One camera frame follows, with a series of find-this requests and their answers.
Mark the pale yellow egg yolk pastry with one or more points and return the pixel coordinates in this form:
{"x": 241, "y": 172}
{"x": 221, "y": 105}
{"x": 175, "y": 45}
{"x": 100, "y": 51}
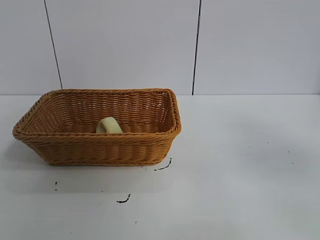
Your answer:
{"x": 111, "y": 126}

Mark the brown woven wicker basket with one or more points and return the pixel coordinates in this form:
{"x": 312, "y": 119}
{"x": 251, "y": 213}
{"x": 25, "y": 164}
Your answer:
{"x": 100, "y": 147}

